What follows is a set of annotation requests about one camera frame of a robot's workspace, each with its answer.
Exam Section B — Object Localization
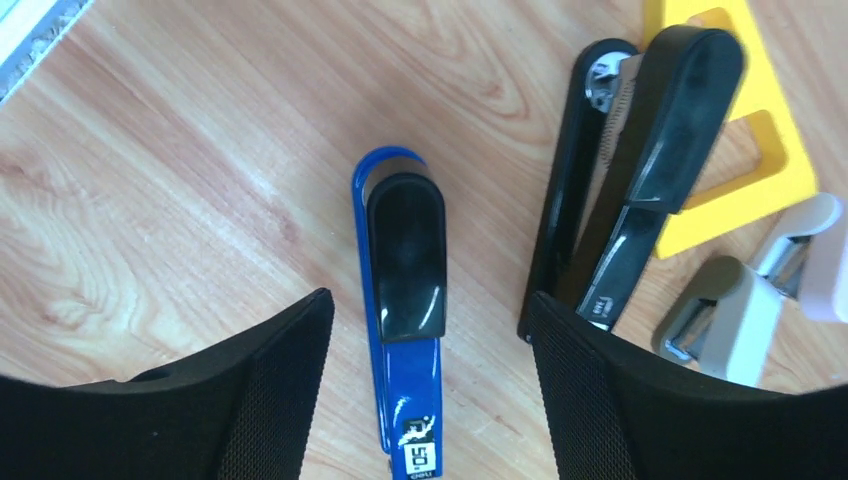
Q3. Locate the yellow plastic triangle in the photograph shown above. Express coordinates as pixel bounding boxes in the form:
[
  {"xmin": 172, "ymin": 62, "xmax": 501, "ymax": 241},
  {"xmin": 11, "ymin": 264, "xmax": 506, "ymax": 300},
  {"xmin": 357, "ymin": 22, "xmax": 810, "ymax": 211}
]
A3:
[{"xmin": 641, "ymin": 0, "xmax": 820, "ymax": 260}]

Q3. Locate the grey white stapler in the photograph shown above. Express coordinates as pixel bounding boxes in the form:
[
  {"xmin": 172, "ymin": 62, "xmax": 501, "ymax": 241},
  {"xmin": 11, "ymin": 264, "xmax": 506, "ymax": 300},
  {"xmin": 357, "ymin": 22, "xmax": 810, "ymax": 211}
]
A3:
[{"xmin": 651, "ymin": 255, "xmax": 784, "ymax": 387}]

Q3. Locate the pink stapler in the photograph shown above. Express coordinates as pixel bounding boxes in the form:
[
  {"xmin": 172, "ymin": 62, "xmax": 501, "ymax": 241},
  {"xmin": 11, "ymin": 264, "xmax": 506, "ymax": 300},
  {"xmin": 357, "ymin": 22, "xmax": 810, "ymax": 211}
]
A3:
[{"xmin": 750, "ymin": 193, "xmax": 847, "ymax": 324}]

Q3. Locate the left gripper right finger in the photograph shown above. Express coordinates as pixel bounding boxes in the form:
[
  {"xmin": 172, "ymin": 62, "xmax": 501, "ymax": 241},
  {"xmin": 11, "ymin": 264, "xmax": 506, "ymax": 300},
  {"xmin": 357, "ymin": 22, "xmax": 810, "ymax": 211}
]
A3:
[{"xmin": 527, "ymin": 292, "xmax": 847, "ymax": 479}]

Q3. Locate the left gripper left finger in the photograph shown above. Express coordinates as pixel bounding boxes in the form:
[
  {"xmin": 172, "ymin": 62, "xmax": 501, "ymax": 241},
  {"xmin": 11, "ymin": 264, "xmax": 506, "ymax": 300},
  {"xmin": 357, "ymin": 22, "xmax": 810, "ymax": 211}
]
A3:
[{"xmin": 1, "ymin": 288, "xmax": 334, "ymax": 479}]

